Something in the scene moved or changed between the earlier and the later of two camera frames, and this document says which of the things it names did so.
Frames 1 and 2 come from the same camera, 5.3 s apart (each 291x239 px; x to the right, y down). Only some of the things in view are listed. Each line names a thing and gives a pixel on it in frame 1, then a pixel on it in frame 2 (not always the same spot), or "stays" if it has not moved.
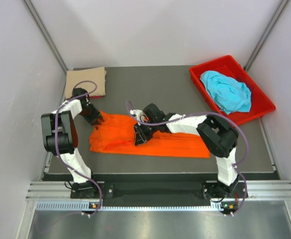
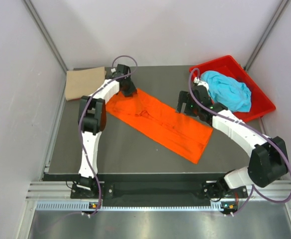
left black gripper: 96,115 -> 132,89
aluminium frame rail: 272,189 stays
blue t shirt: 232,95 stays
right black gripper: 141,137 -> 184,97
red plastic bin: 260,104 stays
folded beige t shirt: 92,79 stays
